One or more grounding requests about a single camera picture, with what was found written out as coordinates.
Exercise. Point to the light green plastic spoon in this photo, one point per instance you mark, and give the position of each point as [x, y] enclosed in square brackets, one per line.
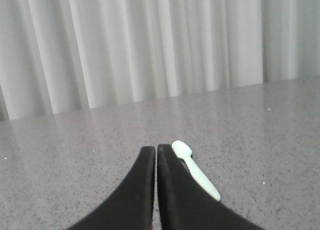
[184, 152]

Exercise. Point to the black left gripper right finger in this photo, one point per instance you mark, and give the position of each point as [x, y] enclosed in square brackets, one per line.
[184, 205]

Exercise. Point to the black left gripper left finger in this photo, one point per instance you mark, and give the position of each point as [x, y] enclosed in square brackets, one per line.
[131, 204]

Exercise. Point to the white pleated curtain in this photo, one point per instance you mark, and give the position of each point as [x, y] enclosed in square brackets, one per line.
[65, 55]

